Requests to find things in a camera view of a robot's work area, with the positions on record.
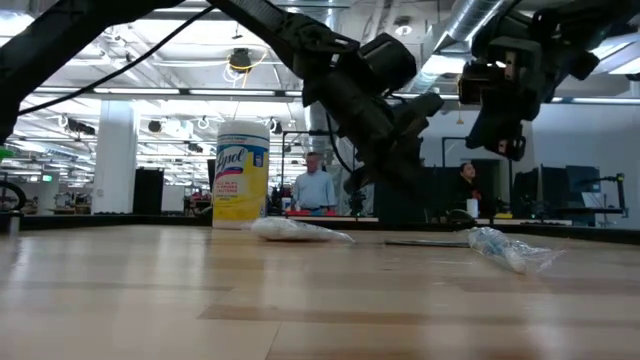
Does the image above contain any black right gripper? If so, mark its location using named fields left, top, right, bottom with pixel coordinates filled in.
left=457, top=37, right=549, bottom=162

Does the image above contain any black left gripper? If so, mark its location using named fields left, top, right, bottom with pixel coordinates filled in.
left=302, top=54, right=445, bottom=196

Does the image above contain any light blue bagged toothbrush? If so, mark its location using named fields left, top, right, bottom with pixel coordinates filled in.
left=467, top=226, right=565, bottom=275

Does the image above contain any seated person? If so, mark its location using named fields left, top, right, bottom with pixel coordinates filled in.
left=455, top=162, right=485, bottom=217

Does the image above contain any standing person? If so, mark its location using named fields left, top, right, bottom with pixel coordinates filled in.
left=291, top=152, right=339, bottom=216

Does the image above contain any dark background monitor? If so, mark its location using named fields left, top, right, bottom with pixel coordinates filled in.
left=564, top=164, right=602, bottom=211

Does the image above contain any yellow white wipes canister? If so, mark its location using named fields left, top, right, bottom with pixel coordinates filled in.
left=212, top=119, right=272, bottom=229

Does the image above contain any black partition panel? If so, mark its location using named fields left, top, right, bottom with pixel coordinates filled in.
left=133, top=167, right=165, bottom=216

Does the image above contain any overhead bar with light strips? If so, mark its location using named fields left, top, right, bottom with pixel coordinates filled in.
left=29, top=84, right=640, bottom=105

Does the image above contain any white pillar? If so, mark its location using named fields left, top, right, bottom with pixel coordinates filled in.
left=92, top=99, right=139, bottom=215

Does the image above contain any black curved hoop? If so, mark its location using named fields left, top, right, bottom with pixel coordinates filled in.
left=0, top=179, right=27, bottom=212

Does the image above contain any black partition wall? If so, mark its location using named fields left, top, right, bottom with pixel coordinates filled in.
left=374, top=158, right=511, bottom=226

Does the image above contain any black frame stand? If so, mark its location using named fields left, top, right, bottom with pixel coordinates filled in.
left=281, top=129, right=334, bottom=214
left=441, top=135, right=514, bottom=211

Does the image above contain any silver ventilation duct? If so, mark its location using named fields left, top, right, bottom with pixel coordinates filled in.
left=399, top=0, right=504, bottom=94

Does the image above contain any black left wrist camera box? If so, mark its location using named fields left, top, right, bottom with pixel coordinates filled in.
left=359, top=32, right=419, bottom=94

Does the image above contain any black ceiling cable reel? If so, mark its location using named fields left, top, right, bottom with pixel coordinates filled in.
left=228, top=47, right=254, bottom=75

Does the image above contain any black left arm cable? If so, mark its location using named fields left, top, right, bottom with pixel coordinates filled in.
left=17, top=4, right=216, bottom=116

